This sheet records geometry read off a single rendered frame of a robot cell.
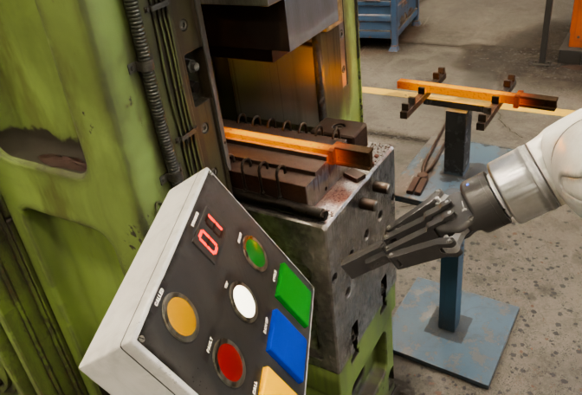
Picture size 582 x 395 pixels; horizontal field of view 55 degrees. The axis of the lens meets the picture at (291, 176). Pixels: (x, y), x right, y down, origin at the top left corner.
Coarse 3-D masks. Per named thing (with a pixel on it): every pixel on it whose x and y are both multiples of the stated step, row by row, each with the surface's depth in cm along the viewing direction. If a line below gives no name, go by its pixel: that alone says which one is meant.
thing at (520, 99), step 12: (408, 84) 167; (420, 84) 165; (432, 84) 164; (444, 84) 163; (468, 96) 158; (480, 96) 156; (504, 96) 152; (516, 96) 150; (528, 96) 149; (540, 96) 148; (552, 96) 148; (540, 108) 148; (552, 108) 147
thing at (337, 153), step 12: (228, 132) 138; (240, 132) 137; (252, 132) 136; (276, 144) 131; (288, 144) 129; (300, 144) 128; (312, 144) 128; (324, 144) 127; (336, 144) 125; (348, 144) 123; (336, 156) 124; (348, 156) 123; (360, 156) 121; (360, 168) 122
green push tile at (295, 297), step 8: (280, 272) 86; (288, 272) 87; (280, 280) 84; (288, 280) 86; (296, 280) 88; (280, 288) 82; (288, 288) 84; (296, 288) 86; (304, 288) 89; (280, 296) 81; (288, 296) 83; (296, 296) 85; (304, 296) 87; (288, 304) 82; (296, 304) 84; (304, 304) 86; (296, 312) 83; (304, 312) 85; (296, 320) 84; (304, 320) 84
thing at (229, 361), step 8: (224, 344) 66; (224, 352) 65; (232, 352) 66; (224, 360) 64; (232, 360) 66; (240, 360) 67; (224, 368) 64; (232, 368) 65; (240, 368) 66; (232, 376) 64; (240, 376) 66
